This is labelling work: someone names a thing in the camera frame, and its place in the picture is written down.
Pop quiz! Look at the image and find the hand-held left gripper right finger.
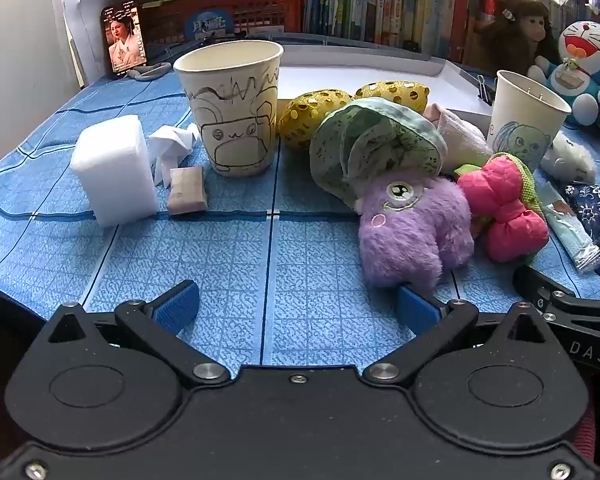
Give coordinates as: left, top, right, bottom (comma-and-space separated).
362, 284, 553, 388

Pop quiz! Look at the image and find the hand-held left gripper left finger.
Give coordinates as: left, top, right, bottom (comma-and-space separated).
45, 280, 231, 387

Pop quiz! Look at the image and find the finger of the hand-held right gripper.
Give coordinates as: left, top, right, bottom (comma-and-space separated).
513, 264, 600, 322

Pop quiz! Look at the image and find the blue tissue packet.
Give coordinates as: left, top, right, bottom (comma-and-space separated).
532, 180, 600, 273

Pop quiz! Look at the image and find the purple plush toy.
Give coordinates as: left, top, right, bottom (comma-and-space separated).
357, 170, 476, 291

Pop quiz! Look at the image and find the pink fabric flower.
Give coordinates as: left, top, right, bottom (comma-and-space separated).
452, 152, 551, 264

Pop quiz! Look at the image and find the blue floral pouch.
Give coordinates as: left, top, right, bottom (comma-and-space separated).
562, 184, 600, 249

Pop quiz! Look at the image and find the white furry plush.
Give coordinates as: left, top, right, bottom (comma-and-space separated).
539, 132, 597, 185

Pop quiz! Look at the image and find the white sponge block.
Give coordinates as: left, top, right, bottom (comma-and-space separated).
70, 114, 160, 227

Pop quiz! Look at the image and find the white tray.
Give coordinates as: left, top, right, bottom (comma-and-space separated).
275, 44, 496, 121

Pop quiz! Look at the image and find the cream soft cloth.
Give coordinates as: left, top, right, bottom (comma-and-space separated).
422, 102, 494, 169

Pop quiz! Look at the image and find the blue checked table cloth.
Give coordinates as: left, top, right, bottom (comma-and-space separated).
0, 67, 600, 368

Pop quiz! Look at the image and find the crumpled white paper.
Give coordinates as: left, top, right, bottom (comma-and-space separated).
148, 122, 201, 189

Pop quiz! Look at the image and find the small paper cup with drawing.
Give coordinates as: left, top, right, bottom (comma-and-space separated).
486, 70, 572, 171

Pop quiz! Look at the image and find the large paper cup with drawing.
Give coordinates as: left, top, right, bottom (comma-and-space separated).
173, 40, 285, 179

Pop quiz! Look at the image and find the black binder clip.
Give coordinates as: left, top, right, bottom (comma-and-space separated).
472, 74, 498, 107

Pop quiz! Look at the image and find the blue cat plush toy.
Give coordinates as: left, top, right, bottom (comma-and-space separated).
527, 20, 600, 127

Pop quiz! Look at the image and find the brown haired doll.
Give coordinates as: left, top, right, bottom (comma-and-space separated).
472, 0, 561, 79

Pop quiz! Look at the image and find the portrait photo card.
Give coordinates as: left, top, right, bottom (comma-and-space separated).
100, 2, 148, 79

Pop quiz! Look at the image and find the red can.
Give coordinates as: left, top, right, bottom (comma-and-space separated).
480, 0, 505, 26

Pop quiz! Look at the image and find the white paper sheet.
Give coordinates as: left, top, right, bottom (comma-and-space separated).
62, 0, 111, 89

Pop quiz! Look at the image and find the large red plastic basket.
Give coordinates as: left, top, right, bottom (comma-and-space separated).
140, 0, 307, 58

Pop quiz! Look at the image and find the row of books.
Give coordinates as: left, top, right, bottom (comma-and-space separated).
302, 0, 487, 61

